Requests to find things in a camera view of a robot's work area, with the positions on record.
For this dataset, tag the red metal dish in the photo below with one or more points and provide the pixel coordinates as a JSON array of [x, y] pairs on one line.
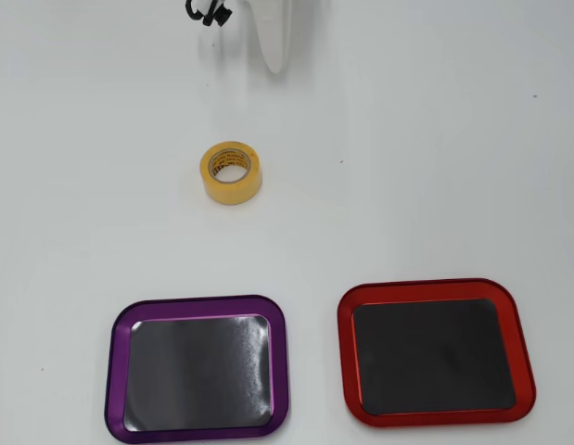
[[430, 361]]

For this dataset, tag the white fixed gripper finger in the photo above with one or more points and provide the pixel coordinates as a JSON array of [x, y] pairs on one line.
[[272, 32]]

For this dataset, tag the purple metal dish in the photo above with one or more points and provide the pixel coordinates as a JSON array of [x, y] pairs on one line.
[[198, 371]]

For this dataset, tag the yellow masking tape roll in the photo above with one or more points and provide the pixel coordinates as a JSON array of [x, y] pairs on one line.
[[231, 191]]

